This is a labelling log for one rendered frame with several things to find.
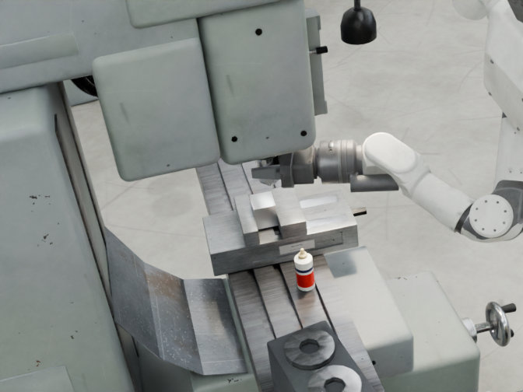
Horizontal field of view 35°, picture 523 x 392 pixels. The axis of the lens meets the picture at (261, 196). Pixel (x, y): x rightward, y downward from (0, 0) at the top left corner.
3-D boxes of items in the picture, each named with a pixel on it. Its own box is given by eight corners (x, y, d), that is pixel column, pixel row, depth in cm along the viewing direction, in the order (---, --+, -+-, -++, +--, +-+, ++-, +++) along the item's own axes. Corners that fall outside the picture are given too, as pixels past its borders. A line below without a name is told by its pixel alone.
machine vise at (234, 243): (342, 210, 210) (340, 174, 204) (359, 246, 198) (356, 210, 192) (205, 238, 208) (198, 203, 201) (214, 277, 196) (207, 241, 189)
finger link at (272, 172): (250, 166, 169) (281, 164, 168) (253, 178, 170) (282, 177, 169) (250, 170, 167) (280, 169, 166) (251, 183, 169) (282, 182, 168)
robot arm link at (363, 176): (339, 131, 167) (397, 128, 165) (342, 159, 176) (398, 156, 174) (339, 180, 161) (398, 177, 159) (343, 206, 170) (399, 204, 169)
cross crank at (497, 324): (502, 320, 223) (504, 288, 216) (522, 351, 213) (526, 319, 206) (445, 334, 221) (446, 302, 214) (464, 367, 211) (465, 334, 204)
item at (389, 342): (367, 277, 219) (366, 242, 212) (415, 373, 191) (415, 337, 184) (180, 322, 213) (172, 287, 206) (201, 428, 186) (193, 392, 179)
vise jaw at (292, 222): (294, 197, 205) (293, 184, 203) (307, 234, 193) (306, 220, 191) (270, 202, 205) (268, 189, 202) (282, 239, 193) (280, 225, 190)
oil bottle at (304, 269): (312, 278, 191) (308, 241, 185) (317, 289, 188) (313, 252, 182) (295, 281, 191) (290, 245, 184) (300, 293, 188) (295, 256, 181)
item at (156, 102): (202, 103, 174) (180, -16, 158) (223, 166, 154) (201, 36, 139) (111, 122, 172) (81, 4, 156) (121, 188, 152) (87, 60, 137)
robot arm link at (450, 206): (419, 204, 168) (500, 260, 159) (403, 200, 159) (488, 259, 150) (449, 160, 166) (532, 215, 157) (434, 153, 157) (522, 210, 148)
